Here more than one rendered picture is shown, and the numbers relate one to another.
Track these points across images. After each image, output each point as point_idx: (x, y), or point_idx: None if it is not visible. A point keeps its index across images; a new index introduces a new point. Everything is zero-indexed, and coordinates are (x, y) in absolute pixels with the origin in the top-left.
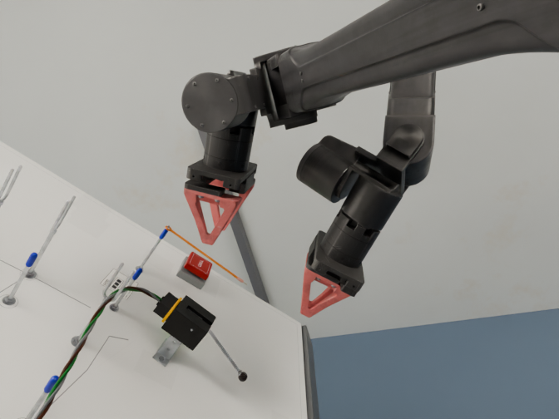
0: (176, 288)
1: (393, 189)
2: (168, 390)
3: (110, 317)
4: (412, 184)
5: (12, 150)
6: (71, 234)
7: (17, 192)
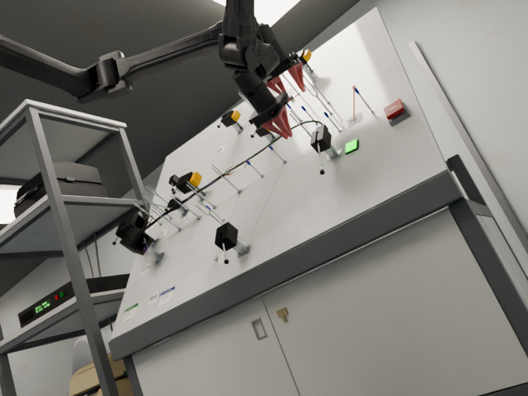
0: (379, 124)
1: (234, 75)
2: (318, 170)
3: (334, 135)
4: (244, 66)
5: (389, 43)
6: (364, 92)
7: (365, 71)
